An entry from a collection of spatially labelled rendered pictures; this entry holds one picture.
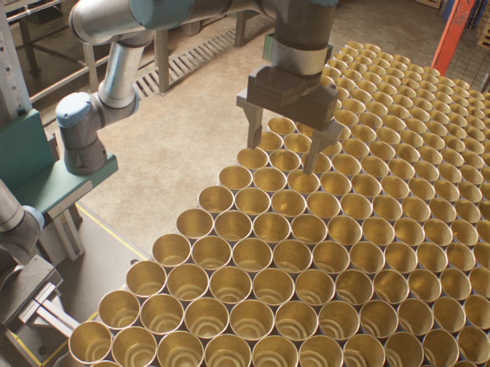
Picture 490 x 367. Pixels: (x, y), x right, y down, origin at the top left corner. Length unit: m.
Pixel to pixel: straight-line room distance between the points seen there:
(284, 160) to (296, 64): 0.38
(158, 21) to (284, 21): 0.16
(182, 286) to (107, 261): 1.03
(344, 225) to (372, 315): 0.19
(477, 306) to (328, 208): 0.36
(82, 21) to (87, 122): 0.47
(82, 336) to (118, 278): 1.01
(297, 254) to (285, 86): 0.33
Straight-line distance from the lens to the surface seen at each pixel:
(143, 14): 0.45
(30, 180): 1.27
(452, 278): 0.77
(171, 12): 0.43
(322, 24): 0.47
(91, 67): 3.17
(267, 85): 0.46
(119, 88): 1.06
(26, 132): 1.19
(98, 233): 1.77
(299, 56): 0.48
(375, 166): 0.88
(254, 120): 0.60
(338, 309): 0.63
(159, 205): 2.26
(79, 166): 1.21
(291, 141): 0.87
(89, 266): 1.68
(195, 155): 2.58
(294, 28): 0.47
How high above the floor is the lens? 1.69
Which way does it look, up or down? 45 degrees down
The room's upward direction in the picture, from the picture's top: 7 degrees clockwise
